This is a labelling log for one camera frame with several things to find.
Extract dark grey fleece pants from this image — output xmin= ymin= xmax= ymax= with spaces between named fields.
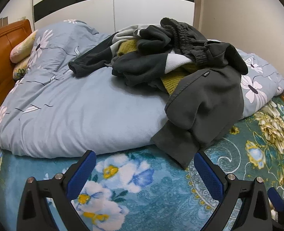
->
xmin=152 ymin=17 xmax=248 ymax=168

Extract light blue floral duvet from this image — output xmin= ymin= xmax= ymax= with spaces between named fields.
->
xmin=0 ymin=21 xmax=284 ymax=159

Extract teal floral bed blanket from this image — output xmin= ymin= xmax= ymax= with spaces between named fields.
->
xmin=0 ymin=98 xmax=284 ymax=230

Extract wooden headboard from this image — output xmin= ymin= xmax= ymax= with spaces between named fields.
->
xmin=0 ymin=19 xmax=32 ymax=106

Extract olive yellow knit sweater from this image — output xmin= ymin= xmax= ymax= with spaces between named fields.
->
xmin=117 ymin=39 xmax=199 ymax=95

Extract floral pillow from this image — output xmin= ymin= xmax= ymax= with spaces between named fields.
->
xmin=10 ymin=30 xmax=37 ymax=81

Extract black white sweatshirt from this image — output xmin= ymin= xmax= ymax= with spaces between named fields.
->
xmin=68 ymin=25 xmax=197 ymax=91

